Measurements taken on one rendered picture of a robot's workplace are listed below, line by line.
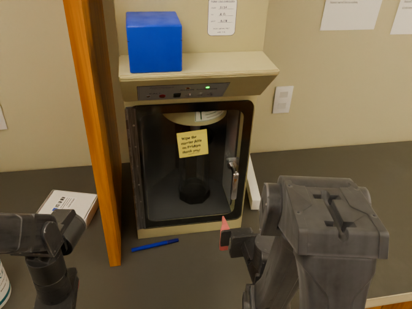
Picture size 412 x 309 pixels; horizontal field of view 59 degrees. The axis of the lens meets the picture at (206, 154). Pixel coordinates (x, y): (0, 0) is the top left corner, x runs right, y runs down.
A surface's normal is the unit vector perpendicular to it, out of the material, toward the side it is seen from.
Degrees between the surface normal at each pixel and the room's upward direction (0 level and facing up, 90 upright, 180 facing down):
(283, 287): 107
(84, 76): 90
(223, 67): 0
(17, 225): 68
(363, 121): 90
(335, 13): 90
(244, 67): 0
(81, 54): 90
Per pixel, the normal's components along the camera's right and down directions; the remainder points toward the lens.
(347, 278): -0.04, 0.04
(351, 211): 0.03, -0.91
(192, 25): 0.18, 0.57
